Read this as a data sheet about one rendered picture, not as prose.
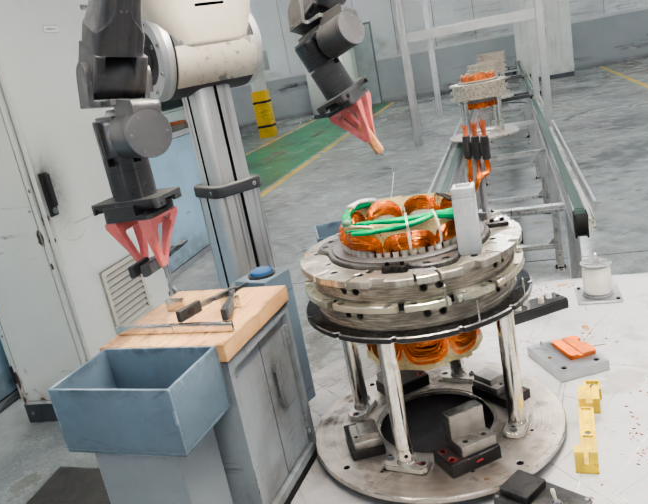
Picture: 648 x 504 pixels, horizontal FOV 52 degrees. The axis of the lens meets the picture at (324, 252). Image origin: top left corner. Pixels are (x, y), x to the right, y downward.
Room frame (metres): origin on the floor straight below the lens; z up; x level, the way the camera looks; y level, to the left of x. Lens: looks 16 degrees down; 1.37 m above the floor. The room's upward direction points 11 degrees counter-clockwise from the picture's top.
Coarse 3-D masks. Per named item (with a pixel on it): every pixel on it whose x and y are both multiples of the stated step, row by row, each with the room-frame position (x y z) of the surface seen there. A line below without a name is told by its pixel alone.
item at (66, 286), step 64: (0, 0) 2.87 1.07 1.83; (64, 0) 3.27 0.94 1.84; (0, 64) 2.76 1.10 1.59; (64, 64) 3.14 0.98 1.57; (0, 128) 2.76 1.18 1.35; (64, 128) 3.02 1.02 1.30; (0, 192) 2.79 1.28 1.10; (64, 192) 2.90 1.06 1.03; (0, 256) 2.82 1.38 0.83; (64, 256) 2.78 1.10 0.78; (128, 256) 3.19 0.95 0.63; (0, 320) 2.86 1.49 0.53; (64, 320) 2.75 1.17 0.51; (128, 320) 3.06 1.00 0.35
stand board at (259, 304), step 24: (264, 288) 0.93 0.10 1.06; (168, 312) 0.91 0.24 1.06; (216, 312) 0.87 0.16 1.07; (240, 312) 0.85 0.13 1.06; (264, 312) 0.85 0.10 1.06; (120, 336) 0.85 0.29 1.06; (144, 336) 0.83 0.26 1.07; (168, 336) 0.81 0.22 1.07; (192, 336) 0.79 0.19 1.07; (216, 336) 0.78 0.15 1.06; (240, 336) 0.78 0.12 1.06
